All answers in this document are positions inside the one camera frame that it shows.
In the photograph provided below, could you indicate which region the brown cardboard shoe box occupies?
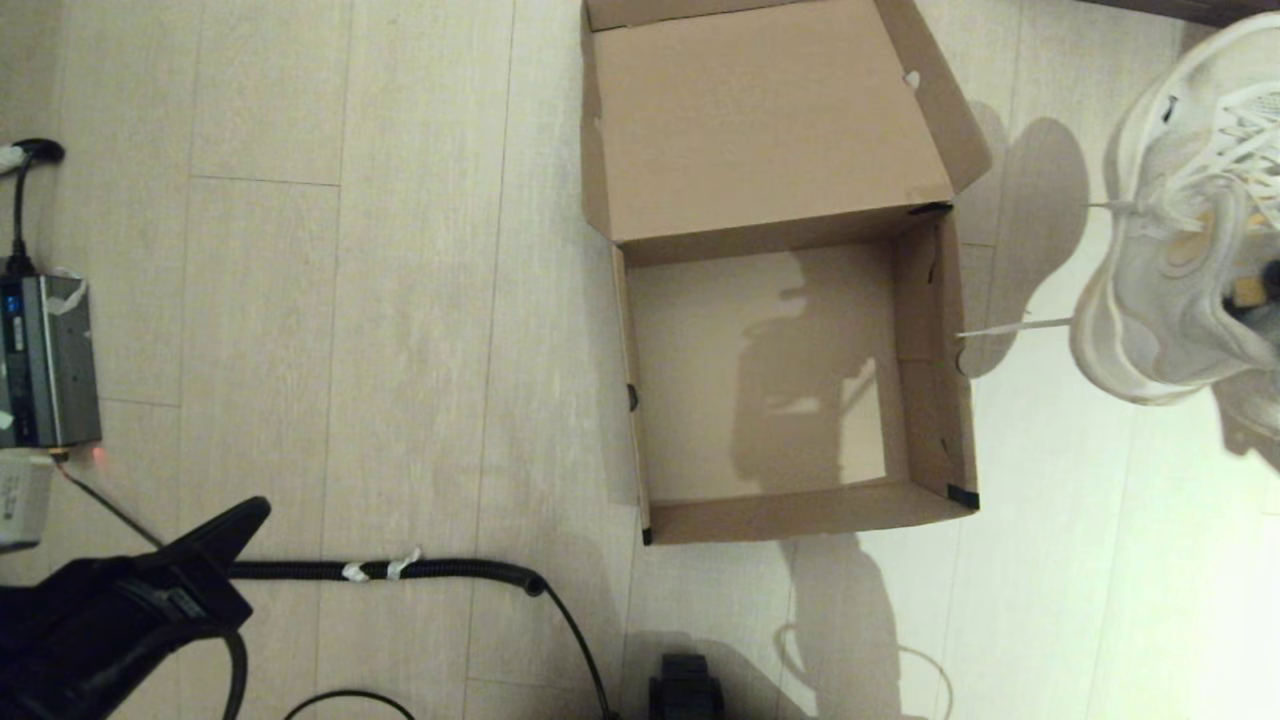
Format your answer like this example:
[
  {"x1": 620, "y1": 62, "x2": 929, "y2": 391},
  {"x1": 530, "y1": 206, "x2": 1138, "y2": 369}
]
[{"x1": 580, "y1": 0, "x2": 993, "y2": 547}]

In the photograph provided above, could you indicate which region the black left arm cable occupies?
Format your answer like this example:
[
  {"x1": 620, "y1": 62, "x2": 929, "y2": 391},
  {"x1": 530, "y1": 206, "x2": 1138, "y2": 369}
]
[{"x1": 60, "y1": 625, "x2": 249, "y2": 720}]

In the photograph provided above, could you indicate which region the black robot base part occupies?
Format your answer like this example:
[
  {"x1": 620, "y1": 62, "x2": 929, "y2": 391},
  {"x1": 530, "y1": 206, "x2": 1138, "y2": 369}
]
[{"x1": 648, "y1": 653, "x2": 726, "y2": 720}]

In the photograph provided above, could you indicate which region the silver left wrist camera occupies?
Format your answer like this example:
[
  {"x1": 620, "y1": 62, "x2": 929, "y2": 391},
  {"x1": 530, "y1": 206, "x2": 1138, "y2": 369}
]
[{"x1": 0, "y1": 450, "x2": 54, "y2": 554}]

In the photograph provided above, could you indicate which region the thin red black wire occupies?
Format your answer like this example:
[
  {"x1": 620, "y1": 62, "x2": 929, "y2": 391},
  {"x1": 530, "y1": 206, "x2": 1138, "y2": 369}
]
[{"x1": 48, "y1": 448, "x2": 167, "y2": 549}]

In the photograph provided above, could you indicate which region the dark wooden furniture edge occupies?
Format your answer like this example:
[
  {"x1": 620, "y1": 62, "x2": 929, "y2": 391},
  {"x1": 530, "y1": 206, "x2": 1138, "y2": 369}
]
[{"x1": 1075, "y1": 0, "x2": 1256, "y2": 29}]

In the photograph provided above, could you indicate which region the black plug with cable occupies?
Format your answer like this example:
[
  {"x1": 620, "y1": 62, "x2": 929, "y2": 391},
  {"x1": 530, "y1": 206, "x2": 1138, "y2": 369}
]
[{"x1": 0, "y1": 138, "x2": 66, "y2": 277}]

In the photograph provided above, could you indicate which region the black corrugated cable conduit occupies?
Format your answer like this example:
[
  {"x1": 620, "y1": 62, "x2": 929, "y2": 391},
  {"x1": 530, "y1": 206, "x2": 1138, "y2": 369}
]
[{"x1": 228, "y1": 555, "x2": 616, "y2": 720}]

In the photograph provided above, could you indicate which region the thin white floor cable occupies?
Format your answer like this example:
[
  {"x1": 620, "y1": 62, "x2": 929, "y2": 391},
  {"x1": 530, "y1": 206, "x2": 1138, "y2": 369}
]
[{"x1": 778, "y1": 593, "x2": 953, "y2": 720}]

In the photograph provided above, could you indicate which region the grey metal power supply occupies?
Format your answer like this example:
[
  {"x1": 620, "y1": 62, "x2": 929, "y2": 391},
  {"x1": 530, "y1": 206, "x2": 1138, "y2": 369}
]
[{"x1": 0, "y1": 272, "x2": 103, "y2": 449}]

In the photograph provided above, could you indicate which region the thin black floor cable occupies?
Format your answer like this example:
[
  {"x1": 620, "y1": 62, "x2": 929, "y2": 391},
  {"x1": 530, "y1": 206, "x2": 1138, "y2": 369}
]
[{"x1": 283, "y1": 688, "x2": 416, "y2": 720}]

